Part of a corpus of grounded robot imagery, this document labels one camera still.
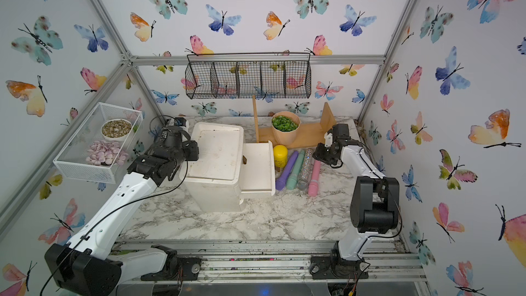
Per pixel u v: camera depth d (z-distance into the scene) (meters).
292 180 0.93
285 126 0.91
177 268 0.72
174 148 0.58
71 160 0.62
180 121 0.66
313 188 0.91
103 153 0.63
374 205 0.47
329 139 0.86
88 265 0.37
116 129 0.72
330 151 0.79
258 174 0.95
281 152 0.91
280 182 0.90
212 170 0.74
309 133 1.02
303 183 0.92
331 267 0.72
